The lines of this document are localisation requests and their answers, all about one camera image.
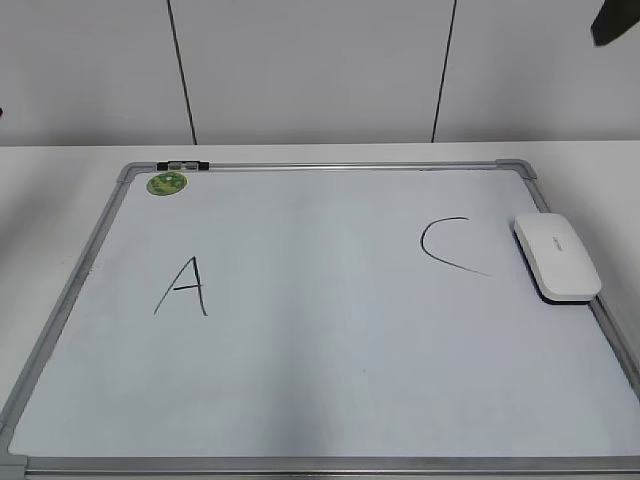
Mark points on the white board eraser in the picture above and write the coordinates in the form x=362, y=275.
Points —
x=561, y=266

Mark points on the green round magnet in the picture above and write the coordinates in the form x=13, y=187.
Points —
x=166, y=184

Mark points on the white board with grey frame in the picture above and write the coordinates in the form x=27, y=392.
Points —
x=321, y=320

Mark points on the black marker on board frame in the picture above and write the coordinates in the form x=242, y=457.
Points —
x=178, y=165

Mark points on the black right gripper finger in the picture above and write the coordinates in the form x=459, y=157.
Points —
x=613, y=20

